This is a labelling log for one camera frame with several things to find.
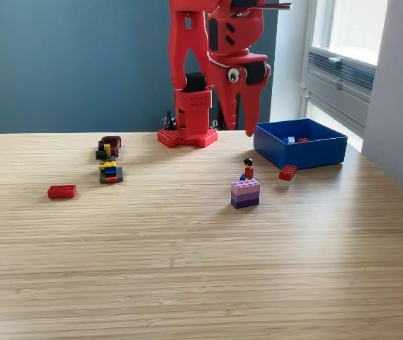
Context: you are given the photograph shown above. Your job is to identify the blue plastic bin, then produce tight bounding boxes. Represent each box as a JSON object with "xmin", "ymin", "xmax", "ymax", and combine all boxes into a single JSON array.
[{"xmin": 253, "ymin": 118, "xmax": 348, "ymax": 170}]

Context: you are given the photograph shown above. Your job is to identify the yellow black toy digger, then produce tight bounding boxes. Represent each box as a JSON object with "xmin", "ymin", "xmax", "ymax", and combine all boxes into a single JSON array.
[{"xmin": 95, "ymin": 141, "xmax": 124, "ymax": 184}]

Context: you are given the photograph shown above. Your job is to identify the red lego brick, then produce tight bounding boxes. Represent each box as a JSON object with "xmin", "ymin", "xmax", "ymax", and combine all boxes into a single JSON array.
[{"xmin": 47, "ymin": 184, "xmax": 78, "ymax": 200}]

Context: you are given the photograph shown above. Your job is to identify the red lego toy figure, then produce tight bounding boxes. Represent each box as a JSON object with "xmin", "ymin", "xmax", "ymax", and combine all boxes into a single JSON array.
[{"xmin": 239, "ymin": 158, "xmax": 256, "ymax": 181}]

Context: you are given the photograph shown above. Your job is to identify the red brick on white brick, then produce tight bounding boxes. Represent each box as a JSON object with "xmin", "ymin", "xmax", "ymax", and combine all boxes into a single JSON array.
[{"xmin": 278, "ymin": 164, "xmax": 298, "ymax": 188}]

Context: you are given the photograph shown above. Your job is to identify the pink purple brick stack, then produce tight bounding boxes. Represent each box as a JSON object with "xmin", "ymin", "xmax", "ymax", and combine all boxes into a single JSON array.
[{"xmin": 230, "ymin": 178, "xmax": 261, "ymax": 210}]

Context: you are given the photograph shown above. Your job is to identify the grey window vent grille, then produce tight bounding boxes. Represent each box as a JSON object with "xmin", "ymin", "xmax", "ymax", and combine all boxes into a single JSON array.
[{"xmin": 307, "ymin": 49, "xmax": 376, "ymax": 92}]

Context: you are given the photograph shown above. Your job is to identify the dark red toy car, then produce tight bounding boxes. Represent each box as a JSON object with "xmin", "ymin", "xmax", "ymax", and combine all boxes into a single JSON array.
[{"xmin": 98, "ymin": 135, "xmax": 122, "ymax": 159}]

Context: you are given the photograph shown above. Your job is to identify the black cables at arm base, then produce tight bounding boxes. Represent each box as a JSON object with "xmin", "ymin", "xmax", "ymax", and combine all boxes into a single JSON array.
[{"xmin": 160, "ymin": 108, "xmax": 178, "ymax": 131}]

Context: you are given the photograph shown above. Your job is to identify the white window frame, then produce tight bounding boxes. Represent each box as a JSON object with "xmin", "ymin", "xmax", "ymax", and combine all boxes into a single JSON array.
[{"xmin": 309, "ymin": 0, "xmax": 389, "ymax": 67}]

